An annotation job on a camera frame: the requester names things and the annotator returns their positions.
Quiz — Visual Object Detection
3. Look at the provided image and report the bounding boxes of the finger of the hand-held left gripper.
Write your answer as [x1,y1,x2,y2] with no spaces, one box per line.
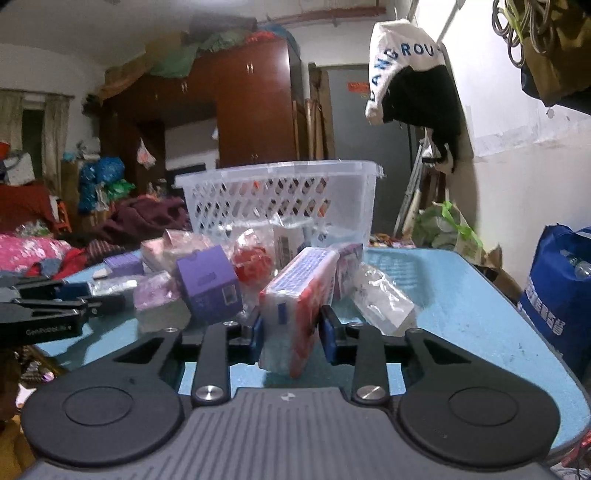
[0,279,92,302]
[0,294,126,320]

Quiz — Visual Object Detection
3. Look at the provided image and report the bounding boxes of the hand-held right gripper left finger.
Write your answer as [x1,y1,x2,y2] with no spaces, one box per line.
[111,310,266,409]

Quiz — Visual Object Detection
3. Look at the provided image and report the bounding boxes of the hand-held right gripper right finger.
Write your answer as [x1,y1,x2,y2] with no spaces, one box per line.
[320,305,468,409]

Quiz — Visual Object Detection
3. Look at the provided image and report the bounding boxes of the white red tissue pack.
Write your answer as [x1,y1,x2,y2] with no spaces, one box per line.
[257,247,340,379]

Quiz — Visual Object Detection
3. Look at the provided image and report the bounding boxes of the red ball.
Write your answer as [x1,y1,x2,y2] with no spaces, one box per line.
[231,228,273,282]

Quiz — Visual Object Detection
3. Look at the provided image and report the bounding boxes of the clear plastic basket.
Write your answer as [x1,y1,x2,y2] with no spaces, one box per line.
[173,160,386,250]

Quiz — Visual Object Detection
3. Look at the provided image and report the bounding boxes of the silvery clear packet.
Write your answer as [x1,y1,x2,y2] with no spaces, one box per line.
[88,276,144,296]

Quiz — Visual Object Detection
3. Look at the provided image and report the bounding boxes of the small purple box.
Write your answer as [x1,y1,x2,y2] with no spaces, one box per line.
[102,253,145,278]

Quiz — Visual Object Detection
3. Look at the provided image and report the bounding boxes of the pink purple packet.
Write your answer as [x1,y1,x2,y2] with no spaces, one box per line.
[133,271,181,311]

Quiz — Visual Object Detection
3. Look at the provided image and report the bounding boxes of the pink floral cloth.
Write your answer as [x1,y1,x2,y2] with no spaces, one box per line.
[0,234,75,278]

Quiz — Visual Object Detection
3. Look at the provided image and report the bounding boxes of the clear plastic packet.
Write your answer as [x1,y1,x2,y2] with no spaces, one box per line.
[353,263,416,335]

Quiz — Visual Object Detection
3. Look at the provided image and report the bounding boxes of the purple white packet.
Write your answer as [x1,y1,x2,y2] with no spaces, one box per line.
[335,243,365,301]

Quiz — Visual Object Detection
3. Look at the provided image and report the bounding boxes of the pink wrapped packet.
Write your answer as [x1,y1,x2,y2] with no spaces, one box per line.
[141,230,213,273]

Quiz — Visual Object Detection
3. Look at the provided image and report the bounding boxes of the white barcode box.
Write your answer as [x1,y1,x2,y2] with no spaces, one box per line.
[272,224,308,268]

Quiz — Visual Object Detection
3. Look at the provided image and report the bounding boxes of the maroon blanket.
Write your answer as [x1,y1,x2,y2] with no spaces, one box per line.
[92,196,192,241]

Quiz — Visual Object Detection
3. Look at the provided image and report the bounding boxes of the blue patterned bag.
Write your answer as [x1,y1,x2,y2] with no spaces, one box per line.
[78,157,125,213]

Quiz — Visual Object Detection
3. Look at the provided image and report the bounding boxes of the metal poles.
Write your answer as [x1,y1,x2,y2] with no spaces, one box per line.
[392,134,435,236]

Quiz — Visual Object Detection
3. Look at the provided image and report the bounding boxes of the green white plastic bag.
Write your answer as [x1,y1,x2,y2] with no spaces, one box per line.
[413,202,483,259]

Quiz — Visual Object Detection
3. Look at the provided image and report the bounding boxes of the patterned curtain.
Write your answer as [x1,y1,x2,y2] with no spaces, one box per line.
[0,90,70,195]

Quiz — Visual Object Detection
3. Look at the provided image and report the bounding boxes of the brown cardboard box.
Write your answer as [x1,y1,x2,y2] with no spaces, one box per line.
[480,244,522,301]

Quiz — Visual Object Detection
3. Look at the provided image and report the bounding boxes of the wooden boards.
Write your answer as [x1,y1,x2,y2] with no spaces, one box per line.
[307,62,334,160]

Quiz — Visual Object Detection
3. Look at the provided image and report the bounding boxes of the grey door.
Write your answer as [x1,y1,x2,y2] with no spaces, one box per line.
[318,65,416,185]

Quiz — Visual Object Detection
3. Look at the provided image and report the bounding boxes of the blue shopping bag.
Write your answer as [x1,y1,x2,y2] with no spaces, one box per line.
[516,224,591,384]

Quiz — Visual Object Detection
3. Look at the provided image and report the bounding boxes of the brown wooden wardrobe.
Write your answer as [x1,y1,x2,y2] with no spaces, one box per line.
[99,37,308,185]

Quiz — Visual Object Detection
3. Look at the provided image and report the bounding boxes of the green cloth bundle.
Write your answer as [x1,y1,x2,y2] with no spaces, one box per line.
[150,28,259,77]

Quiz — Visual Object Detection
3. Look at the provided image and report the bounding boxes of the clear plastic bottle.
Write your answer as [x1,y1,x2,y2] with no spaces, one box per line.
[561,249,591,278]

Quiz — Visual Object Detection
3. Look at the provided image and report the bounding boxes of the white black hanging jacket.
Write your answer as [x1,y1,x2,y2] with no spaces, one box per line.
[365,21,465,174]

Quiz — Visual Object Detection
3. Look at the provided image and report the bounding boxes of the grey coiled cable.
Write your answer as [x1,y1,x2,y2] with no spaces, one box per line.
[492,0,561,54]

